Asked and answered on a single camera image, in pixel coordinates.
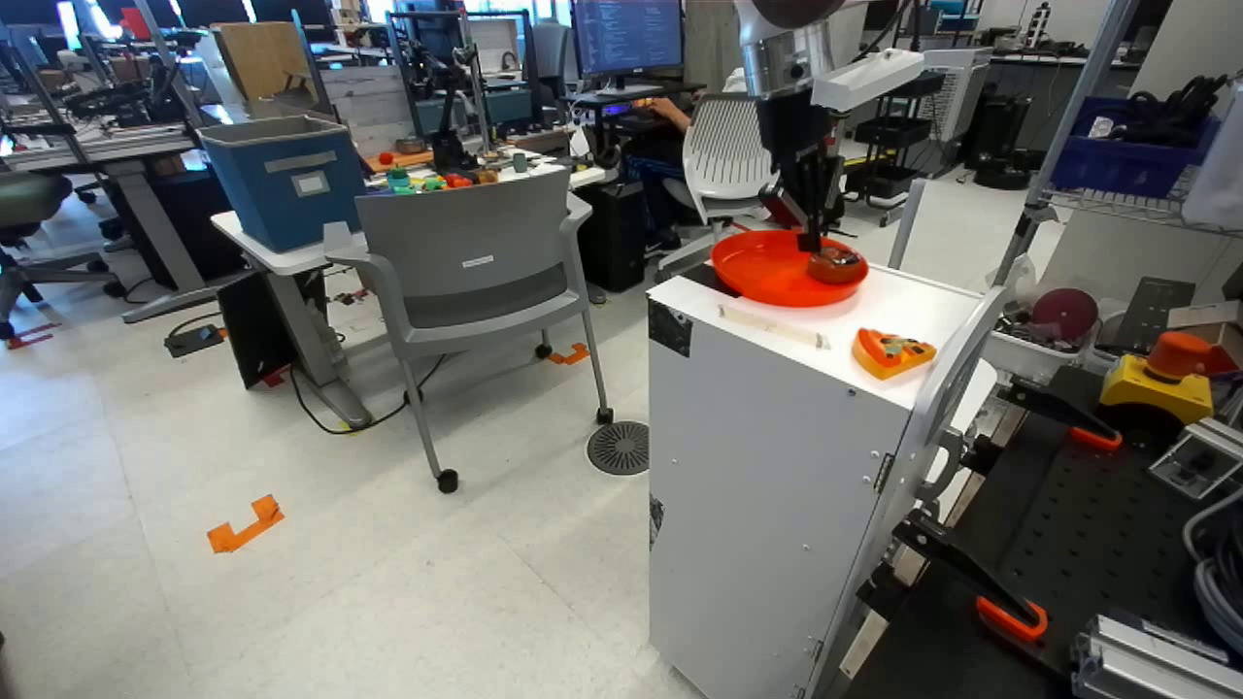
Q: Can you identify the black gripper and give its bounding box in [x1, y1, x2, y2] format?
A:
[757, 90, 839, 253]

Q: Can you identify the chocolate glazed toy donut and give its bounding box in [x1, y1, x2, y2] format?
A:
[808, 253, 868, 284]

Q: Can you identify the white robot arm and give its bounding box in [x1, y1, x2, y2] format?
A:
[734, 0, 924, 253]

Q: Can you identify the orange plastic plate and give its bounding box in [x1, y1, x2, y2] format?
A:
[712, 233, 870, 308]

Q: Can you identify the white mesh chair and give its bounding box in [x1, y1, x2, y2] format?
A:
[685, 92, 769, 222]

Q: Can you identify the toy pizza slice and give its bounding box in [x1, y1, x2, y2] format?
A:
[852, 331, 935, 382]

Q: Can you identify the computer monitor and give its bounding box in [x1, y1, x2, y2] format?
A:
[571, 0, 685, 76]

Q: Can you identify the white toy kitchen cabinet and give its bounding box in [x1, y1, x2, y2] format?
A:
[649, 268, 1003, 699]

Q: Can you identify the orange black clamp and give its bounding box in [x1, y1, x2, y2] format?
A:
[892, 512, 1049, 648]
[1003, 378, 1121, 454]

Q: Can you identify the grey plastic chair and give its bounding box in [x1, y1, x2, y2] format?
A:
[322, 168, 614, 493]

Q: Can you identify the yellow emergency stop box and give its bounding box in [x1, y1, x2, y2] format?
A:
[1101, 331, 1217, 423]

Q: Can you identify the black perforated board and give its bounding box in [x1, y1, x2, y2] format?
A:
[847, 413, 1220, 699]

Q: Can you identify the blue storage bin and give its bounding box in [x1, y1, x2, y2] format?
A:
[203, 115, 366, 253]

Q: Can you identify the orange floor marker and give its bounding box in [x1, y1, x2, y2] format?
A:
[206, 493, 284, 556]

